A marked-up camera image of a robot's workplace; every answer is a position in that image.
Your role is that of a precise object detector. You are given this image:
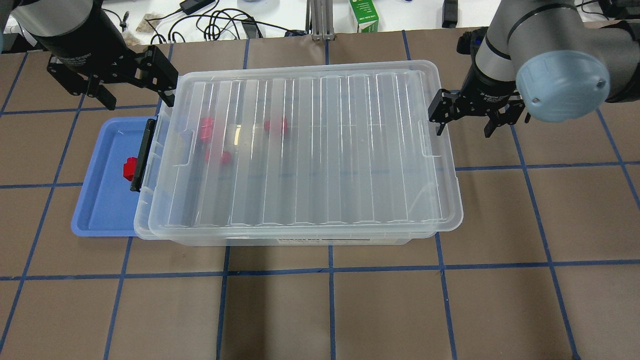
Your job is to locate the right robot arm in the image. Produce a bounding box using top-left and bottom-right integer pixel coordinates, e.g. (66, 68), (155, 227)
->
(428, 0), (640, 138)

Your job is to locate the blue plastic tray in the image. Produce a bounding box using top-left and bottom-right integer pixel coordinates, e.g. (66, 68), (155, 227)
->
(70, 116), (149, 237)

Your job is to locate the black device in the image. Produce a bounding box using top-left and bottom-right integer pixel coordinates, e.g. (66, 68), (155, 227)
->
(441, 0), (458, 28)

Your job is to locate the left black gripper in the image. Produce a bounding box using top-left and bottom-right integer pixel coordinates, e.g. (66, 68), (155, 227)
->
(36, 10), (179, 111)

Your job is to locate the clear plastic storage box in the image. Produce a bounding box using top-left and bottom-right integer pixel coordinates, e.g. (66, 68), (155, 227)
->
(133, 112), (441, 247)

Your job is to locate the clear plastic box lid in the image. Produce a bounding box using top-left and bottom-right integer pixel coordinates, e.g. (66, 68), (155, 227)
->
(134, 60), (464, 246)

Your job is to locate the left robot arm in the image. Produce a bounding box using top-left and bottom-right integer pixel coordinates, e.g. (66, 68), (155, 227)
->
(10, 0), (179, 110)

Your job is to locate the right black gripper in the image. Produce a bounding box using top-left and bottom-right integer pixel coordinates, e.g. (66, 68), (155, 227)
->
(429, 64), (526, 138)

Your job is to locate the green carton box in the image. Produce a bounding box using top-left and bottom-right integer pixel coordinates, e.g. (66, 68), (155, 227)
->
(348, 0), (380, 34)

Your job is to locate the aluminium frame post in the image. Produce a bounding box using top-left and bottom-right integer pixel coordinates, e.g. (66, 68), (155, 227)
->
(305, 0), (335, 42)

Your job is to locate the black box latch handle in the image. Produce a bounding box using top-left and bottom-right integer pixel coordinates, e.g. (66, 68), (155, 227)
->
(130, 118), (158, 192)

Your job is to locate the black power adapter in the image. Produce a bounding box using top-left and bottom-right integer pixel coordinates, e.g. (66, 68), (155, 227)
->
(179, 0), (217, 15)

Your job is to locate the black cable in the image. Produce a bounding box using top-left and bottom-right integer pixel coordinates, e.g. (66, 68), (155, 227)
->
(150, 0), (308, 45)

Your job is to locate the red block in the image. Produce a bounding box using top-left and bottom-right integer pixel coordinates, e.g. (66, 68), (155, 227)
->
(263, 117), (290, 135)
(198, 116), (215, 145)
(122, 157), (138, 182)
(203, 149), (233, 166)

